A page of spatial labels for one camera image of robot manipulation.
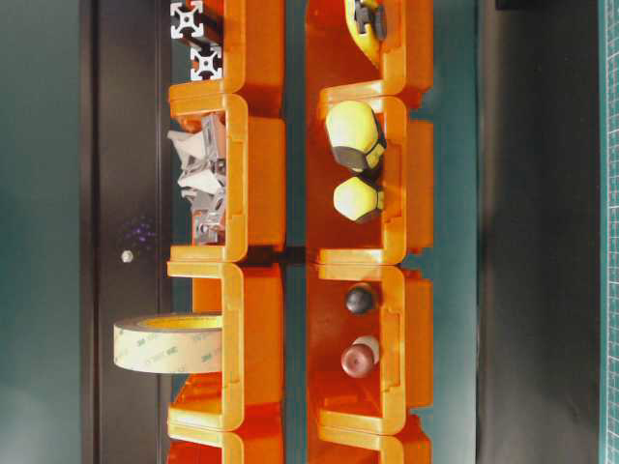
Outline orange upper bin, beige tape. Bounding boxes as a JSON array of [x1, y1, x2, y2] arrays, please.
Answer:
[[167, 261, 283, 441]]

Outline beige double-sided tape roll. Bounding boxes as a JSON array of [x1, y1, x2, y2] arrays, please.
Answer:
[[113, 313, 222, 374]]

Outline small yellow black screwdriver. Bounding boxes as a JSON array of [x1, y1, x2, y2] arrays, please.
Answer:
[[333, 176, 384, 223]]

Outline orange upper bin, brackets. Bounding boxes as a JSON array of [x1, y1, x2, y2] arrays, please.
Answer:
[[169, 94, 286, 262]]

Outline orange lower bin, yellow screwdrivers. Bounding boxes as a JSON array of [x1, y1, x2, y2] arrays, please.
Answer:
[[306, 97, 434, 265]]

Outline large yellow black screwdriver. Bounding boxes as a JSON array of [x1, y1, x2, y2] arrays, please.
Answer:
[[325, 101, 387, 173]]

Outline pile of silver corner brackets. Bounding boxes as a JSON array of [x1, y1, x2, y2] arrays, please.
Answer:
[[167, 112, 227, 246]]

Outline orange lower bin, yellow cutter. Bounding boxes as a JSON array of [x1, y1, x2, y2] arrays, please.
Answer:
[[306, 1, 433, 107]]

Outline black aluminium extrusion, inner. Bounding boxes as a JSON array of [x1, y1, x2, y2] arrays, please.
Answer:
[[190, 44, 223, 81]]

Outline black aluminium extrusion,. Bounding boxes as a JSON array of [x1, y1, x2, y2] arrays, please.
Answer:
[[169, 1, 223, 43], [190, 44, 223, 81]]

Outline orange upper bin, extrusions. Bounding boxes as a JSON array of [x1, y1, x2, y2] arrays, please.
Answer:
[[168, 0, 285, 117]]

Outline yellow utility cutter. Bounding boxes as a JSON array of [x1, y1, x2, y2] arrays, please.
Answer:
[[343, 0, 387, 68]]

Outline black aluminium extrusion, outer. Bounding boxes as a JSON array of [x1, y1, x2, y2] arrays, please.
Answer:
[[169, 1, 223, 43]]

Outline green cutting mat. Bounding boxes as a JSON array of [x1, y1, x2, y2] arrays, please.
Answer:
[[598, 0, 618, 463]]

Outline black handled tool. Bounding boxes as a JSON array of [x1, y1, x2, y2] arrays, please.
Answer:
[[345, 282, 378, 315]]

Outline orange lower bin, dark handles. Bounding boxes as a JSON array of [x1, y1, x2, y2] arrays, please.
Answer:
[[307, 264, 433, 435]]

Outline red white handled tool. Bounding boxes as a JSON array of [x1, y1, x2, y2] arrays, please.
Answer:
[[340, 335, 380, 379]]

